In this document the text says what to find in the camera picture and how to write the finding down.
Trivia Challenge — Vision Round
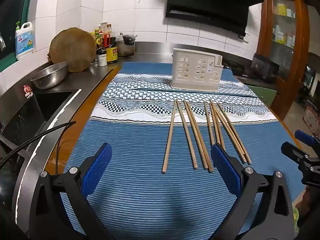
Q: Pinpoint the white detergent bottle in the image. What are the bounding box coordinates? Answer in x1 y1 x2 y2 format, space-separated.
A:
14 21 34 60

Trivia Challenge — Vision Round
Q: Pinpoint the metal colander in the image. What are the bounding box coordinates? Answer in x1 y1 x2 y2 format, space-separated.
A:
30 61 69 90

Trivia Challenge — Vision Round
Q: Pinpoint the row of wooden chopsticks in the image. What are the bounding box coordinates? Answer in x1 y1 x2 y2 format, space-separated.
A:
161 99 252 174

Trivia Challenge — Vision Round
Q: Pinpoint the black kitchen sink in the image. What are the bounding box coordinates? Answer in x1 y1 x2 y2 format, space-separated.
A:
1 91 75 144

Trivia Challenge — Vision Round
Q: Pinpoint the blue patterned table mat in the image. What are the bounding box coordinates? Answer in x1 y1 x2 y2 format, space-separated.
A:
59 62 306 240

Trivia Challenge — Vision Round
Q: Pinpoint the black gas stove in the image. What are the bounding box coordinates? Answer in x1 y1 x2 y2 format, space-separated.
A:
222 59 250 77

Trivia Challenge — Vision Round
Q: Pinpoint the yellow green condiment bottle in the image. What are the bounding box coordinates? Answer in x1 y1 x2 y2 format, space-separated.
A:
94 29 104 53

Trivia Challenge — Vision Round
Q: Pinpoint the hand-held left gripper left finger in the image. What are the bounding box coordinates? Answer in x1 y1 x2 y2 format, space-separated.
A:
29 142 113 240

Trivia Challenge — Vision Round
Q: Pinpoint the dark soy sauce bottle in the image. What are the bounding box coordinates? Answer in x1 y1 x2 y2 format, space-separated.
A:
103 24 118 64

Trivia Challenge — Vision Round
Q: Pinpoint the white jar with black lid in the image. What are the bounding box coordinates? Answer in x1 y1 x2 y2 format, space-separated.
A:
97 49 108 67

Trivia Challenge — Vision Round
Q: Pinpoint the metal cooking pot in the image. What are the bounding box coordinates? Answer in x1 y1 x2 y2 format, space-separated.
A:
116 33 137 57

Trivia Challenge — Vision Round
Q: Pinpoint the white plastic chopstick holder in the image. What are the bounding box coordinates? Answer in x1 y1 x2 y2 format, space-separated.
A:
170 48 223 90

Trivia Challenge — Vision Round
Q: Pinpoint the wooden glass door cabinet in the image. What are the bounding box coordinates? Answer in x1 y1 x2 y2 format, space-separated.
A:
257 0 312 120

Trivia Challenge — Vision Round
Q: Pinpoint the stack of small boxes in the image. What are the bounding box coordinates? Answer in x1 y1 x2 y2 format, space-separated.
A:
272 2 297 48

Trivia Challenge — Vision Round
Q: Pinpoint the thin black cable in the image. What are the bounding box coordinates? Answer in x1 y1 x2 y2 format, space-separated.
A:
55 125 75 174

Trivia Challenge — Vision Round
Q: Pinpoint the green board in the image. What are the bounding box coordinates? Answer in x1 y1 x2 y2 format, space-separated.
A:
250 85 278 108

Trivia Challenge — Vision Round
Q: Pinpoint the pink floral box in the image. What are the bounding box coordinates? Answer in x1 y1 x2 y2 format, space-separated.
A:
304 105 320 135

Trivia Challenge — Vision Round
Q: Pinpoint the black range hood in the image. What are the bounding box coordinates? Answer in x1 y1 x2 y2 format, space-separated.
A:
165 0 264 37

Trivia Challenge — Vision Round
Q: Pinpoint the round wooden cutting board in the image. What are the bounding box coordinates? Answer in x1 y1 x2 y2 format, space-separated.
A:
49 27 97 73

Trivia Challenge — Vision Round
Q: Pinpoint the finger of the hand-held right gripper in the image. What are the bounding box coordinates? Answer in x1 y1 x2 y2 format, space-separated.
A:
294 129 320 145
281 141 320 185

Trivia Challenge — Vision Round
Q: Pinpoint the thick black cable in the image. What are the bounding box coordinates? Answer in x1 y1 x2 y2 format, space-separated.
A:
0 121 77 167

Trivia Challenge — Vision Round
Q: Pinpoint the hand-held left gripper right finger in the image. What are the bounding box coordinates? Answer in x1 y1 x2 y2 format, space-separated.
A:
211 143 294 240

